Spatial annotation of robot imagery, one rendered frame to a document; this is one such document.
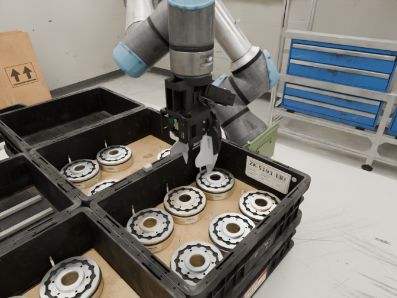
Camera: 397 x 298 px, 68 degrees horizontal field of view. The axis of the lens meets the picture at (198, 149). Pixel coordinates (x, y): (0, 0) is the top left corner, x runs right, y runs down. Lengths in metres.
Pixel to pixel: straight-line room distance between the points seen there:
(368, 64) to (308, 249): 1.71
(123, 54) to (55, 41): 3.34
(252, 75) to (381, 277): 0.64
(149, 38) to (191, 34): 0.13
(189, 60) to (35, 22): 3.39
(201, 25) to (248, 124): 0.56
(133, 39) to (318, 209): 0.72
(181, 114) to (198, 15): 0.16
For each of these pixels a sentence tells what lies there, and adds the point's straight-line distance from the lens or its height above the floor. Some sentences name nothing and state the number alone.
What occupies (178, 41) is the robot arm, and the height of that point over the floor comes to 1.24.
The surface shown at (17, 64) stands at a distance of 3.55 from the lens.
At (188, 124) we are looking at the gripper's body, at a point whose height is 1.11.
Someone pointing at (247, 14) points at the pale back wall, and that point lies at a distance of 3.56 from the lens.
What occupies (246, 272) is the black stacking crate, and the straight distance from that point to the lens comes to 0.63.
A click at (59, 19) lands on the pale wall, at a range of 3.96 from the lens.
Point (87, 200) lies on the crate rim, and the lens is 0.65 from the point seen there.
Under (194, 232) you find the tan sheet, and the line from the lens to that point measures 0.69.
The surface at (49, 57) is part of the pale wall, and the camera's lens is 3.91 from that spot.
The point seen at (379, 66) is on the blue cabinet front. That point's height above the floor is 0.78.
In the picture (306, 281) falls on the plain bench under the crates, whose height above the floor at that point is 0.70.
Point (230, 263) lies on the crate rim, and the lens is 0.51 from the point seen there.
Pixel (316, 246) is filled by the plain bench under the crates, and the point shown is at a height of 0.70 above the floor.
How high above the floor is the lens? 1.33
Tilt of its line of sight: 32 degrees down
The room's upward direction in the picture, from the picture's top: straight up
